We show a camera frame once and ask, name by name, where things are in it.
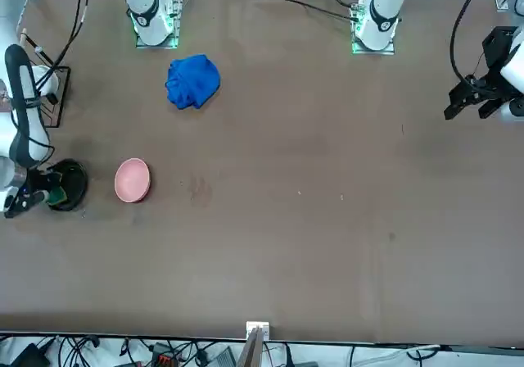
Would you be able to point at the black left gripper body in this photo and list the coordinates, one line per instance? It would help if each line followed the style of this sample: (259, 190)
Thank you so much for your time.
(497, 51)

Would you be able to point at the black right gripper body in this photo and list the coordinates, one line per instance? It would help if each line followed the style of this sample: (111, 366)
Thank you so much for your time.
(41, 180)

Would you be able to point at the white table edge bracket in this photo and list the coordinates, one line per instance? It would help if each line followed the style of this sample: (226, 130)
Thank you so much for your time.
(258, 327)

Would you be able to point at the black power adapter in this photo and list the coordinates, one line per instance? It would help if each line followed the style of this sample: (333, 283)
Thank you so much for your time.
(28, 356)

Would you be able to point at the blue cloth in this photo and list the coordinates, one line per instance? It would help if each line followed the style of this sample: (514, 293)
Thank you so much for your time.
(194, 80)

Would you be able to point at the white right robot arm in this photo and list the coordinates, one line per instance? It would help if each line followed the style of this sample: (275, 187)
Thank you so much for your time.
(28, 129)

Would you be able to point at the pink bowl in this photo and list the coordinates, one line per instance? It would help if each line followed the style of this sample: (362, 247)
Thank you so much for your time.
(131, 180)

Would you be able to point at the green and yellow sponge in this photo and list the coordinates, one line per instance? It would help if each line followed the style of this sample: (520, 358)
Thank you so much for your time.
(58, 195)

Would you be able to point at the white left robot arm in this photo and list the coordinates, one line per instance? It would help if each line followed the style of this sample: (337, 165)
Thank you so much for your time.
(382, 10)

